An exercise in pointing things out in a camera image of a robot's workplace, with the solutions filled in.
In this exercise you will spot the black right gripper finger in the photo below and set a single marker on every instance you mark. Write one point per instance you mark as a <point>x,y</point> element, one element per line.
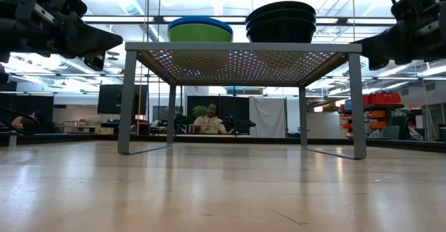
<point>378,63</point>
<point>393,45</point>

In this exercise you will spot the floral patterned navy bowl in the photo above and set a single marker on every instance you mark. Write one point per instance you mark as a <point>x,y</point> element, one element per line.
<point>280,14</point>
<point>280,33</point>
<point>280,5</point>

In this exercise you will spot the dark blue plastic bowl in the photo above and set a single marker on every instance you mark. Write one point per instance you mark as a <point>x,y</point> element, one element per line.
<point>224,26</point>

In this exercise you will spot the grey perforated metal shelf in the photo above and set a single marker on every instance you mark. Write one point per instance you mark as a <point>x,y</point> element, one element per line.
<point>244,46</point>

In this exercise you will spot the white hanging cloth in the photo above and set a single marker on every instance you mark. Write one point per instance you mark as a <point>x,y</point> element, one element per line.
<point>268,117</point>

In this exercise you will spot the leafy green background plant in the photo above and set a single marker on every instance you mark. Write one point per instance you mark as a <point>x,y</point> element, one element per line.
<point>199,110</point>

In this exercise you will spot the person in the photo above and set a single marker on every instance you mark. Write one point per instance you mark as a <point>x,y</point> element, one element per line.
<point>210,122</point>

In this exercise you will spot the light blue plastic bowl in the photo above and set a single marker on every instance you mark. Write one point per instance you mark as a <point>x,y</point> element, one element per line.
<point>198,18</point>

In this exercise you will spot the green plastic bowl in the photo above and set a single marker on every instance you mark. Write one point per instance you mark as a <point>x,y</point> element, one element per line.
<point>198,34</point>

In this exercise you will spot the black background robot arm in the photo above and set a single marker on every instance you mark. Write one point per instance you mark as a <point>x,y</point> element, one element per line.
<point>240,123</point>

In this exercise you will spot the rack with orange bins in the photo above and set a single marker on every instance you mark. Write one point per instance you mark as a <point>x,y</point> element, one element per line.
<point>380,120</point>

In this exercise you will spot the large black screen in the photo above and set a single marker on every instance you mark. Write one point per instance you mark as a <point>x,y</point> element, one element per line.
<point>111,99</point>

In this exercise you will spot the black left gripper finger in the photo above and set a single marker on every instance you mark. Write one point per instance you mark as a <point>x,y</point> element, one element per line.
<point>90,38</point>
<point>94,62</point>

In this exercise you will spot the black partition panel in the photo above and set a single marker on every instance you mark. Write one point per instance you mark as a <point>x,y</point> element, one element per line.
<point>233,106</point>

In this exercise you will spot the red plastic storage bin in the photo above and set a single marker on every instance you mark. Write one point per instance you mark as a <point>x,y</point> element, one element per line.
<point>383,99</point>

